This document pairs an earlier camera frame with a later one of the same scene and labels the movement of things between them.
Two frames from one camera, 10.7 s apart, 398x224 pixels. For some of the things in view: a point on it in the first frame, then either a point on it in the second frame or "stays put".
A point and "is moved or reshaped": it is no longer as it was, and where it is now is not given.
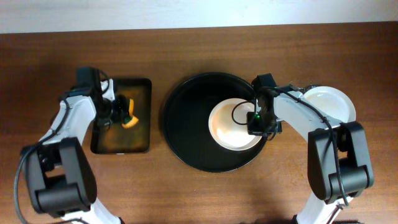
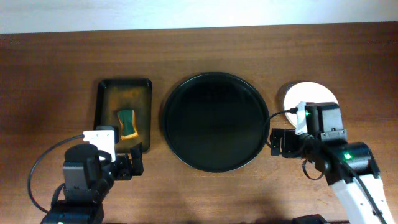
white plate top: [227, 124] → [310, 91]
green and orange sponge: [130, 121] is moved or reshaped
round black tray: [185, 119] stays put
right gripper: [259, 127] → [288, 143]
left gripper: [121, 109] → [125, 166]
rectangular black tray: [121, 140] stays put
